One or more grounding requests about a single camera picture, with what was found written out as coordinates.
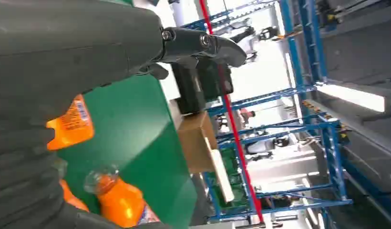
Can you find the orange drink bottle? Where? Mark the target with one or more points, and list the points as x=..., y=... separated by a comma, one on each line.
x=119, y=202
x=72, y=123
x=74, y=199

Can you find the red pole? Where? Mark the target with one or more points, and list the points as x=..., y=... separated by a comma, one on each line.
x=233, y=126

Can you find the blue metal rack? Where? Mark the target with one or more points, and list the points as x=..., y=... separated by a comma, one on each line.
x=299, y=47
x=333, y=158

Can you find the black device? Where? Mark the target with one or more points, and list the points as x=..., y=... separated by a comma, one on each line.
x=216, y=82

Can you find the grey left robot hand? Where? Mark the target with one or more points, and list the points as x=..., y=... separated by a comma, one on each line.
x=72, y=47

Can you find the green table mat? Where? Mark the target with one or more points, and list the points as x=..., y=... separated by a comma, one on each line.
x=135, y=132

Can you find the green crate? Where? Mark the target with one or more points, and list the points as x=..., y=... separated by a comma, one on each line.
x=235, y=186

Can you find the white foam sheet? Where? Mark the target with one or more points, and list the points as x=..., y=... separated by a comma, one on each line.
x=222, y=177

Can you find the cardboard box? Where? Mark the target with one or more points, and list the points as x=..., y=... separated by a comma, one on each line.
x=195, y=145

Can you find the white humanoid robot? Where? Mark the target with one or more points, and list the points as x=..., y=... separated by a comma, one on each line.
x=265, y=147
x=246, y=41

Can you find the black zip case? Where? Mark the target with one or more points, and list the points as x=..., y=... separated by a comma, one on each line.
x=189, y=91

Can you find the ceiling light panel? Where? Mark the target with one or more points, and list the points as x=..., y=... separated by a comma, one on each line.
x=350, y=96

